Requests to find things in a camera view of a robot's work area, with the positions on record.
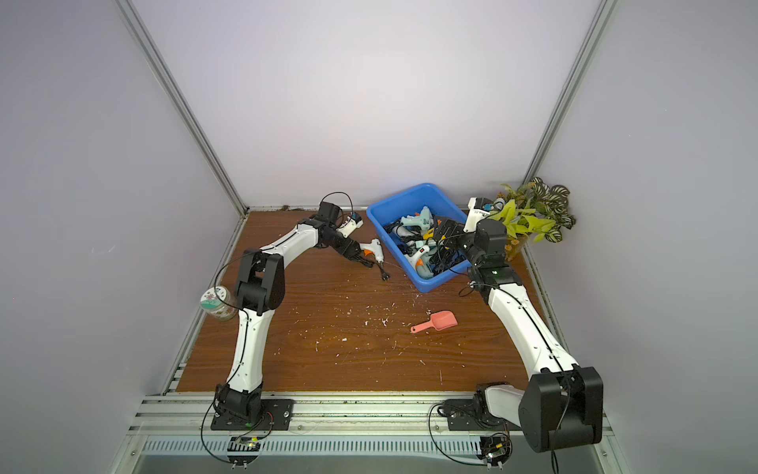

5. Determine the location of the small mint glue gun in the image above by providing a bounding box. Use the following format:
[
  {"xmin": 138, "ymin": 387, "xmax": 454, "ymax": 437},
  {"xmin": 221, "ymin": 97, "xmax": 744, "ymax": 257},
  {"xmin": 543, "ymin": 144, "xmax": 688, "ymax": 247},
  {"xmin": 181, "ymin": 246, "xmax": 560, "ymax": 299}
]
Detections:
[{"xmin": 401, "ymin": 207, "xmax": 433, "ymax": 234}]

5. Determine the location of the white glue gun orange trigger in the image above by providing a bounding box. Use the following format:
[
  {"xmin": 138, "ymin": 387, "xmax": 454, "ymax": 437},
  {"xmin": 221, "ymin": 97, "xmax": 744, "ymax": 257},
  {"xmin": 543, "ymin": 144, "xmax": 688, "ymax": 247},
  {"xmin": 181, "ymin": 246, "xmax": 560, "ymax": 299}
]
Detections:
[{"xmin": 407, "ymin": 245, "xmax": 433, "ymax": 269}]

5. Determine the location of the large mint green glue gun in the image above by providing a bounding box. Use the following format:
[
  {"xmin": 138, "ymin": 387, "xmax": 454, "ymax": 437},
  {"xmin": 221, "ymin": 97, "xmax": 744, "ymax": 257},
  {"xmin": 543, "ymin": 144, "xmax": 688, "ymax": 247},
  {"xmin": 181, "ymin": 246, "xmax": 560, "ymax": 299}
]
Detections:
[{"xmin": 416, "ymin": 262, "xmax": 434, "ymax": 280}]

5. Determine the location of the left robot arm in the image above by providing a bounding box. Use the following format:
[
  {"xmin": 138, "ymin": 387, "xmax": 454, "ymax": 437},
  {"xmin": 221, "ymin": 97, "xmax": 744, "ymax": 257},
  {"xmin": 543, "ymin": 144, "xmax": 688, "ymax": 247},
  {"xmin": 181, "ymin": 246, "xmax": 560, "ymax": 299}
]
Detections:
[{"xmin": 213, "ymin": 201, "xmax": 374, "ymax": 424}]

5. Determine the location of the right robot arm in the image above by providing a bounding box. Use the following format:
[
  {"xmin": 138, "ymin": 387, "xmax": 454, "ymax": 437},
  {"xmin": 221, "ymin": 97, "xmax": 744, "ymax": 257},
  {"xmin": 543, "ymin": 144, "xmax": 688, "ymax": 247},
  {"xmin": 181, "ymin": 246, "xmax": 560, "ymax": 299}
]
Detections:
[{"xmin": 433, "ymin": 218, "xmax": 604, "ymax": 452}]

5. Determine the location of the blue plastic storage box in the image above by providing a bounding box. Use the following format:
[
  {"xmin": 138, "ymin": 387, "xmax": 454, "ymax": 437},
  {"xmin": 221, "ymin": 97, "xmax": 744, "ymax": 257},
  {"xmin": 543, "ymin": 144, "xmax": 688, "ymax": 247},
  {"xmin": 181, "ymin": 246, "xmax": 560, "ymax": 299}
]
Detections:
[{"xmin": 367, "ymin": 184, "xmax": 510, "ymax": 295}]

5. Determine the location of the pink plastic scoop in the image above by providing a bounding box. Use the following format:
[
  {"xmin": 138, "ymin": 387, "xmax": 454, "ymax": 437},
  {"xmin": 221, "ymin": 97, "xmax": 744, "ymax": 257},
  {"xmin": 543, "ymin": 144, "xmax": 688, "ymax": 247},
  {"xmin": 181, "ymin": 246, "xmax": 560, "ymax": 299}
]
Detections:
[{"xmin": 411, "ymin": 310, "xmax": 458, "ymax": 334}]

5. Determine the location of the potted green plant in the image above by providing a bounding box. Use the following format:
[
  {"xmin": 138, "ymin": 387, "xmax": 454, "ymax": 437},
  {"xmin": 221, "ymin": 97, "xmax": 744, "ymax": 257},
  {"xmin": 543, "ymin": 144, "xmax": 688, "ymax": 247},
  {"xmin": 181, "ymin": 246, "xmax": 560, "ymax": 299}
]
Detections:
[{"xmin": 488, "ymin": 177, "xmax": 578, "ymax": 261}]

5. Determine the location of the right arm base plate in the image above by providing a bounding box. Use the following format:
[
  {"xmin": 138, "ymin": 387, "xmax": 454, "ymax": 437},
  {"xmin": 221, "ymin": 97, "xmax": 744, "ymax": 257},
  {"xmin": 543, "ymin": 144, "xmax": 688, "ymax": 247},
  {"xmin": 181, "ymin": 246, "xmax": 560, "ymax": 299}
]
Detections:
[{"xmin": 436, "ymin": 399, "xmax": 520, "ymax": 432}]

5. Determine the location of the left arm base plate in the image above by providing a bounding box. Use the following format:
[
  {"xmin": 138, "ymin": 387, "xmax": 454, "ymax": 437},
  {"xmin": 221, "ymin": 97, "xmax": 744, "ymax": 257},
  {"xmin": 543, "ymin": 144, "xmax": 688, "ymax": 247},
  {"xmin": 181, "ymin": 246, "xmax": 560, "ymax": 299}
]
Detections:
[{"xmin": 210, "ymin": 398, "xmax": 294, "ymax": 432}]

